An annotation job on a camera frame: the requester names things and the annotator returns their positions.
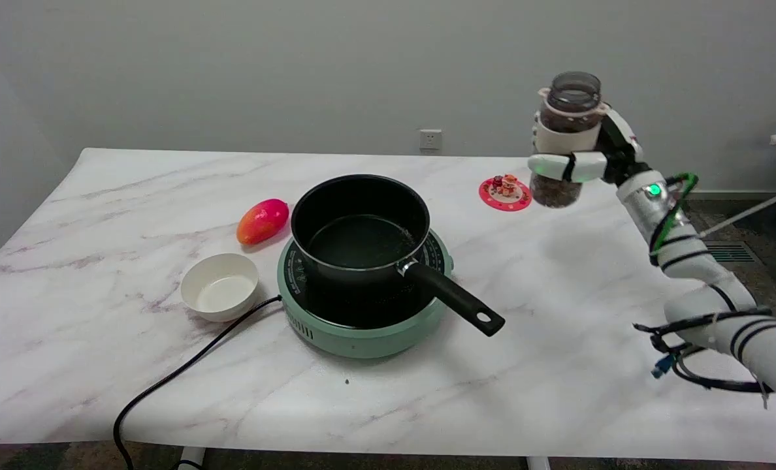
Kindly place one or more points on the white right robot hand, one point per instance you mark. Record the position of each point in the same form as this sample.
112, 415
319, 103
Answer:
584, 166

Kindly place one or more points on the clear bottle with brown contents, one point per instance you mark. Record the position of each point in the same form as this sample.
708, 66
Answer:
567, 108

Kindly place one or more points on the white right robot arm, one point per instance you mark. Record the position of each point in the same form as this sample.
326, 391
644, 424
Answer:
701, 274

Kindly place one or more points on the floor vent grille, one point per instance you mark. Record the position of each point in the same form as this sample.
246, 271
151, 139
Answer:
731, 252

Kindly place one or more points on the green induction cooker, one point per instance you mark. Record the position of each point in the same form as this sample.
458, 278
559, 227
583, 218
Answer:
362, 326

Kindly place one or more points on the white table leg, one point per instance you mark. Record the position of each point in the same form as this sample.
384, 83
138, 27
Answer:
191, 458
538, 463

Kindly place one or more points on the red orange mango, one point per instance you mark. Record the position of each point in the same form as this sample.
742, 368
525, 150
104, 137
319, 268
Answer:
262, 220

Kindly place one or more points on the white bowl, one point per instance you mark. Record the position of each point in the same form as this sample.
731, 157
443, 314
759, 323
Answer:
220, 287

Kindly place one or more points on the white wall socket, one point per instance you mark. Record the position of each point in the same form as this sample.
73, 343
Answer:
430, 139

